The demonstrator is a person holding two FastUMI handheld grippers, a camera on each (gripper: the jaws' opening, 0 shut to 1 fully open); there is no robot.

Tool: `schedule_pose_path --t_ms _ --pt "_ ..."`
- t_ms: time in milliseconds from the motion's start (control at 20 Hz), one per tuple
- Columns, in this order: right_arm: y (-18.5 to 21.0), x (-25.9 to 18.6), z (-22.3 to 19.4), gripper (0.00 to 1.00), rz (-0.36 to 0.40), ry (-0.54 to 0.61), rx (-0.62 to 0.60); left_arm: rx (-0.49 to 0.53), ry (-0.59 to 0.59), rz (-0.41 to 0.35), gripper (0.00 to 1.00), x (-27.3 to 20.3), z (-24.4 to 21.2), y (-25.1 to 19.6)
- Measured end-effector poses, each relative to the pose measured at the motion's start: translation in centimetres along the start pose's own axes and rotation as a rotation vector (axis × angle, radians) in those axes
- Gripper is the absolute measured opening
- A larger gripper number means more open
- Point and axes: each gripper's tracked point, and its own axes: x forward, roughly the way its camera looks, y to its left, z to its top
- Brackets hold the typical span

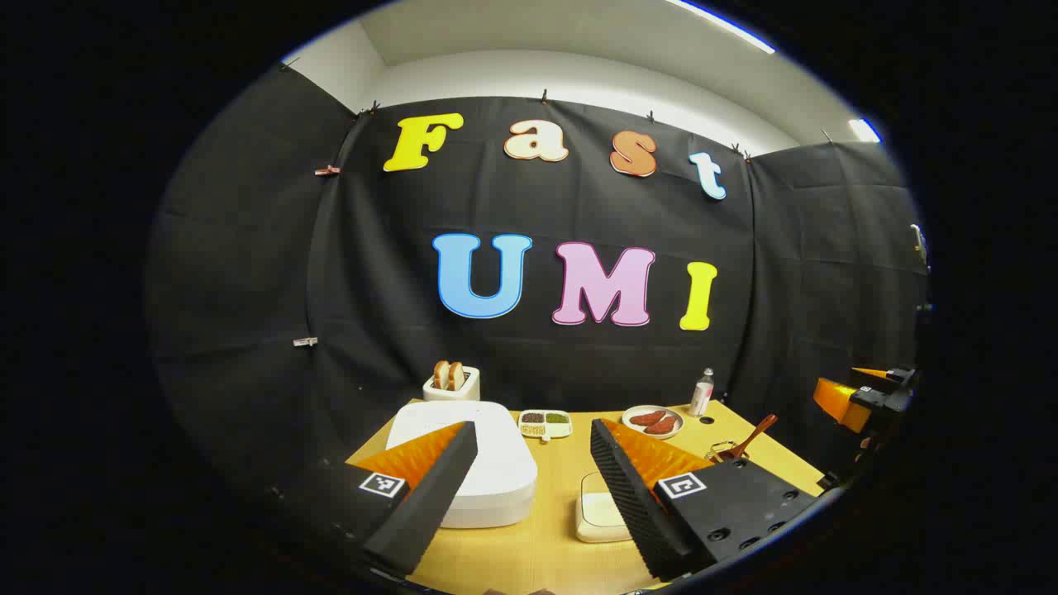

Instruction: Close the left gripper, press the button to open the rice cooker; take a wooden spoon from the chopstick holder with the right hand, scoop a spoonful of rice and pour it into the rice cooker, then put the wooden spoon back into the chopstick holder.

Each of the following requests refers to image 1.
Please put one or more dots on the wooden spoon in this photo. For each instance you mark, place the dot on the wooden spoon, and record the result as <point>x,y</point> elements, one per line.
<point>756,434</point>

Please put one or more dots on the short ceiling light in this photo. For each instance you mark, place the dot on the short ceiling light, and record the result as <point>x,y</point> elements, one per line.
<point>864,130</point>

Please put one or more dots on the white divided grain dish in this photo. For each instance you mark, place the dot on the white divided grain dish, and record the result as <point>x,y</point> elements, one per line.
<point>545,423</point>

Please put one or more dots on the white round plate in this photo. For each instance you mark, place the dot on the white round plate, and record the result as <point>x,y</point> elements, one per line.
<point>632,428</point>

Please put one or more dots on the white toaster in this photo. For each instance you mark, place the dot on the white toaster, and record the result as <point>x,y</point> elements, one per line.
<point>467,388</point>

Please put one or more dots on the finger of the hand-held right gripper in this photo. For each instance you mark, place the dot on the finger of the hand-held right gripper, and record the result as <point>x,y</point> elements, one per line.
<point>839,403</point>
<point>869,373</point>

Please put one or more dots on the red meat piece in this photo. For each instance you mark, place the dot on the red meat piece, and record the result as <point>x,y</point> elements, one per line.
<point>647,418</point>
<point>661,426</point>

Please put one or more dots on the toasted bread slice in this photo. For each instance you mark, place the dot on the toasted bread slice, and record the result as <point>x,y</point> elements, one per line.
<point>441,374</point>
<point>456,375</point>

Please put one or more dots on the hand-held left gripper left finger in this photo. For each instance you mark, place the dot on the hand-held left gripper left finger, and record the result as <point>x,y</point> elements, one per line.
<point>430,504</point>

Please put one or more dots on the small clear bottle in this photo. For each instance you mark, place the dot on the small clear bottle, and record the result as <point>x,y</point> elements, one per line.
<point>701,397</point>

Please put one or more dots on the black backdrop cloth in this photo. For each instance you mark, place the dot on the black backdrop cloth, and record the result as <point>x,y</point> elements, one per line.
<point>496,207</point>

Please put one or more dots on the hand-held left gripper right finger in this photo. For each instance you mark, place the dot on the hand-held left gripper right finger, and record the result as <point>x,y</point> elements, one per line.
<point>632,512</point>

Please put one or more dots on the white rice cooker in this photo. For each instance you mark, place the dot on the white rice cooker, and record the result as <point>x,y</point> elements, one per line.
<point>504,463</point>

